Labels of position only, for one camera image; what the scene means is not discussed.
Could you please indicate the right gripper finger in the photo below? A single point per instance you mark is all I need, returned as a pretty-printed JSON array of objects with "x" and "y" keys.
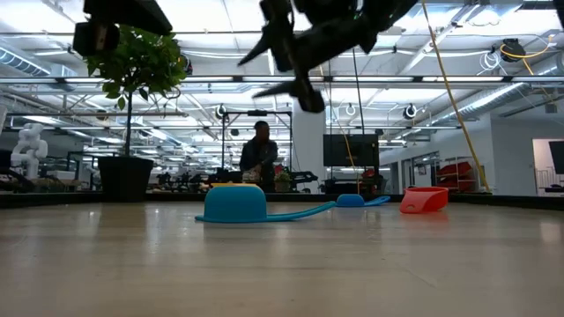
[
  {"x": 266, "y": 44},
  {"x": 308, "y": 97}
]

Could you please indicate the teal measuring cup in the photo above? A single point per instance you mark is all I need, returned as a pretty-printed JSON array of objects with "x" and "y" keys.
[{"x": 235, "y": 204}]

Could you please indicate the red measuring cup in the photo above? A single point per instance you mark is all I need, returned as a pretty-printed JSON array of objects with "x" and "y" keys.
[{"x": 423, "y": 200}]

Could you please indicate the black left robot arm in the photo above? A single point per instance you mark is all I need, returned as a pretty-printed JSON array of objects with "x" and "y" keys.
[{"x": 128, "y": 13}]

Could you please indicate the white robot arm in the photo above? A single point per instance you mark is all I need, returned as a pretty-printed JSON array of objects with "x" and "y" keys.
[{"x": 28, "y": 149}]

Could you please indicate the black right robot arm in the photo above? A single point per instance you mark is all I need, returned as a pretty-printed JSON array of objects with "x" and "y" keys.
[{"x": 388, "y": 13}]

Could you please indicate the small blue measuring cup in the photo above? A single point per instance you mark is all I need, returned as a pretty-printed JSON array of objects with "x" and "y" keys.
[{"x": 350, "y": 201}]

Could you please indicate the green leafy plant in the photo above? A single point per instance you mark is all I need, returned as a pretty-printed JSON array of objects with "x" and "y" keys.
[{"x": 141, "y": 61}]

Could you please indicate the black monitor screen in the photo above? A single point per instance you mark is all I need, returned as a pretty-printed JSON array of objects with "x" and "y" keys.
[{"x": 350, "y": 149}]

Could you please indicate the person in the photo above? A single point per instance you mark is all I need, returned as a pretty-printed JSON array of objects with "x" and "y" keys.
[{"x": 260, "y": 154}]

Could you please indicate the small flowering plant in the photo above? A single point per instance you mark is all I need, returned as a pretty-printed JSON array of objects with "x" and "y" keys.
[{"x": 282, "y": 178}]

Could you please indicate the black plant pot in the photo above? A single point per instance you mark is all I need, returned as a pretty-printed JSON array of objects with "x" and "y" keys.
[{"x": 125, "y": 178}]

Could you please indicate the red storage shelf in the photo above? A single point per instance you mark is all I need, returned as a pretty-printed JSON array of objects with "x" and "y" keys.
[{"x": 456, "y": 169}]

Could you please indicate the black metal rig frame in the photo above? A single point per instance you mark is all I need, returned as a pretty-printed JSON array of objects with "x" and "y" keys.
[{"x": 53, "y": 200}]

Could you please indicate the black wall screen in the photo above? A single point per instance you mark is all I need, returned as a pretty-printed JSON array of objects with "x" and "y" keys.
[{"x": 557, "y": 156}]

